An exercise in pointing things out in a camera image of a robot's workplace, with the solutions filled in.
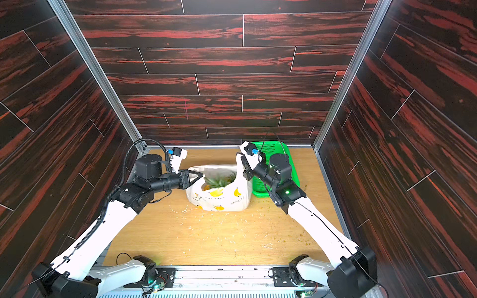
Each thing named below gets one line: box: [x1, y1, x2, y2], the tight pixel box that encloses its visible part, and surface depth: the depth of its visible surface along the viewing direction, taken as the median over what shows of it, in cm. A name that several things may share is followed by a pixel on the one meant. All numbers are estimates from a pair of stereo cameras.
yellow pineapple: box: [201, 171, 238, 192], surface depth 78 cm
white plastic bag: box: [185, 153, 253, 212], surface depth 77 cm
